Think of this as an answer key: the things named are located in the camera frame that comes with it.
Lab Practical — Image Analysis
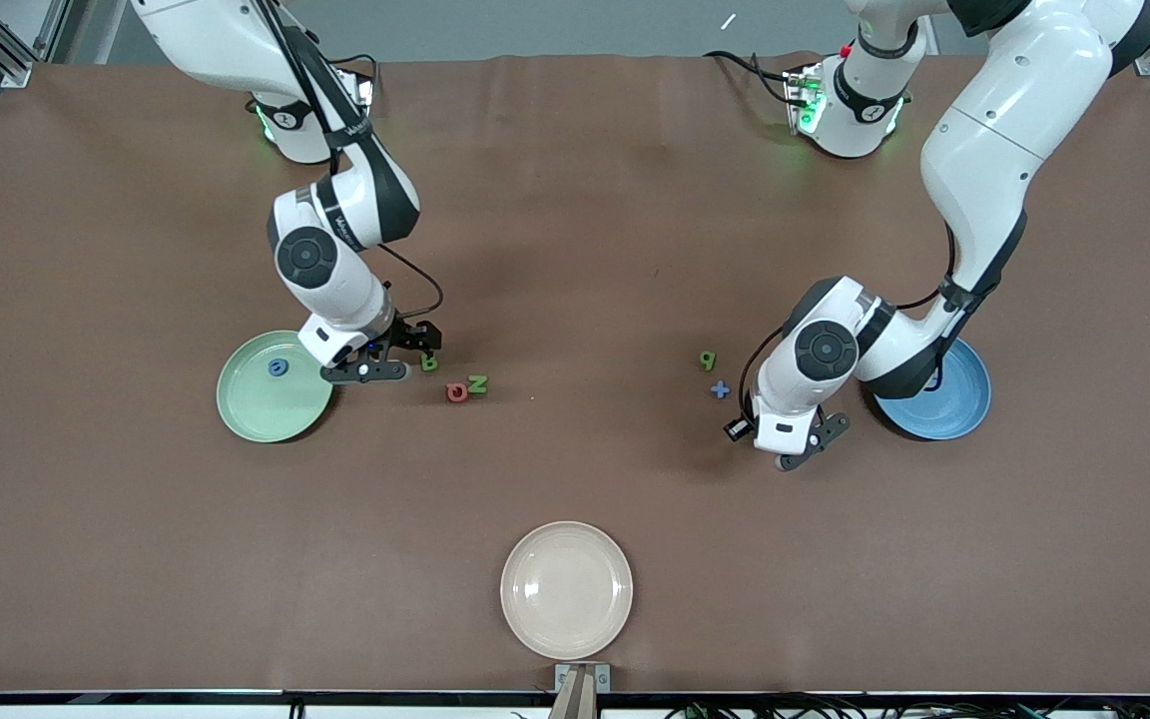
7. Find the blue plate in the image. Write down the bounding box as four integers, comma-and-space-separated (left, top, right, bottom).
872, 338, 992, 441

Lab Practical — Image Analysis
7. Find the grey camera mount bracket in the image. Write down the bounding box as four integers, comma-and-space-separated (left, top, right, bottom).
553, 662, 612, 693

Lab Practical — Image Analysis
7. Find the grey frame strut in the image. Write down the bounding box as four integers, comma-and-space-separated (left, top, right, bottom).
31, 0, 73, 61

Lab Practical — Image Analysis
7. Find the beige plate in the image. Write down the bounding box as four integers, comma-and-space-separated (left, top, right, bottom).
500, 520, 634, 661

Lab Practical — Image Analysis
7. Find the black base cable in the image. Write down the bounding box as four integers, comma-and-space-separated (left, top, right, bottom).
703, 48, 798, 107

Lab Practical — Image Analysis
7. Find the black table edge rail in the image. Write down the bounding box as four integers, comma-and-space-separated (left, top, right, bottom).
0, 687, 1150, 706

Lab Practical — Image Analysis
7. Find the beige camera pole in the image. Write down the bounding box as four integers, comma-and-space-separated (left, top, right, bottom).
547, 667, 600, 719

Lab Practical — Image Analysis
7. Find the light green plate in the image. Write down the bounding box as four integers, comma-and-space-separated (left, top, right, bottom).
216, 330, 335, 444

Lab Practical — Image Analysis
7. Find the brown table cover sheet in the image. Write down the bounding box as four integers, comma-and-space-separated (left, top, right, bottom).
0, 52, 1150, 695

